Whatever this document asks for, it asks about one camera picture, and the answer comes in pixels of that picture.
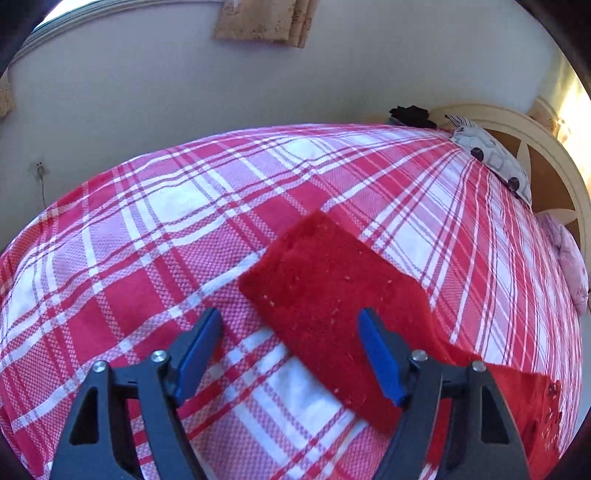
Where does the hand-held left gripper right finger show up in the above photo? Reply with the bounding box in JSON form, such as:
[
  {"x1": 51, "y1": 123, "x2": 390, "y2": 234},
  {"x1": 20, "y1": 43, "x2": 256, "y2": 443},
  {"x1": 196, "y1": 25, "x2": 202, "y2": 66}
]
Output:
[{"x1": 358, "y1": 308, "x2": 532, "y2": 480}]

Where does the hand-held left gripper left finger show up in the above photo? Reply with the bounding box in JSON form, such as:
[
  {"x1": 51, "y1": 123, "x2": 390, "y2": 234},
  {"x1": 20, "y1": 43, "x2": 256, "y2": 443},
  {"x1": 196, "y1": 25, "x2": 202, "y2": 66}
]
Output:
[{"x1": 48, "y1": 307, "x2": 225, "y2": 480}]

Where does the red knitted sweater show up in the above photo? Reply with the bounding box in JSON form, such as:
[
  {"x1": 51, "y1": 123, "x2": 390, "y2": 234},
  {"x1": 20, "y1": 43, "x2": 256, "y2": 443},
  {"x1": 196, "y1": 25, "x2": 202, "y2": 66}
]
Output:
[{"x1": 238, "y1": 210, "x2": 564, "y2": 480}]

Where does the red white plaid bedspread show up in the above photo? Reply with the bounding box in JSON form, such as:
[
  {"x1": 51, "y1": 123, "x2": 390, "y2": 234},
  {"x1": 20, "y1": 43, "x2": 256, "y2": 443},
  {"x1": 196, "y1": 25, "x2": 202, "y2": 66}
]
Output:
[{"x1": 0, "y1": 122, "x2": 583, "y2": 480}]

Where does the pink crumpled blanket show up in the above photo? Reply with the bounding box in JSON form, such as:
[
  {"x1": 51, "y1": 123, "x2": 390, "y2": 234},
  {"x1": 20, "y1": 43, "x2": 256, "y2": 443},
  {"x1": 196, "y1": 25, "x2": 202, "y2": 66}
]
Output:
[{"x1": 540, "y1": 213, "x2": 590, "y2": 315}]

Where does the grey patterned pillow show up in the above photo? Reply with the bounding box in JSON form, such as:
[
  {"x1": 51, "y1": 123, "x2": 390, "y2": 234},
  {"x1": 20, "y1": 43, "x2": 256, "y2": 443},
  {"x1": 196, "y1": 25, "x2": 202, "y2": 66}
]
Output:
[{"x1": 445, "y1": 114, "x2": 533, "y2": 206}]

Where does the dark cloth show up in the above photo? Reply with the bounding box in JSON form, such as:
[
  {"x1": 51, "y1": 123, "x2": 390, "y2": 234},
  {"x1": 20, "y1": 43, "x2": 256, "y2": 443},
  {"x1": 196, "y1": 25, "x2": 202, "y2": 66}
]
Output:
[{"x1": 389, "y1": 105, "x2": 438, "y2": 130}]

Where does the cream and wood headboard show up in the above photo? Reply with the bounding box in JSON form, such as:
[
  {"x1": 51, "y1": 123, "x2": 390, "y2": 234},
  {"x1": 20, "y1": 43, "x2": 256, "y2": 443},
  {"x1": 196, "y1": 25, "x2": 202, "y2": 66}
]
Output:
[{"x1": 429, "y1": 102, "x2": 591, "y2": 241}]

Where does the beige curtain edge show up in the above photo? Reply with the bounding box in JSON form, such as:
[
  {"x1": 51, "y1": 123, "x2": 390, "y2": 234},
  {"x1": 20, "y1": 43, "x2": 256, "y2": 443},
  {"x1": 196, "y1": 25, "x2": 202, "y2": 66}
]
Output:
[{"x1": 0, "y1": 69, "x2": 17, "y2": 118}]

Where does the short beige patterned curtain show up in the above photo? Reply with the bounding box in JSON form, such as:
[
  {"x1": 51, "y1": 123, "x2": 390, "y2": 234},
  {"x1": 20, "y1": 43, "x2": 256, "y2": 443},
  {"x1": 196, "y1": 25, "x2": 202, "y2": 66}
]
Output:
[{"x1": 212, "y1": 0, "x2": 319, "y2": 49}]

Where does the white window frame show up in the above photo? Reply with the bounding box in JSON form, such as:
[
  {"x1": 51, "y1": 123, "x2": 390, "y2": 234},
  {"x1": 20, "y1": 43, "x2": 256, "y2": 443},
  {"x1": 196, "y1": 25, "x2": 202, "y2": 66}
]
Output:
[{"x1": 9, "y1": 0, "x2": 227, "y2": 70}]

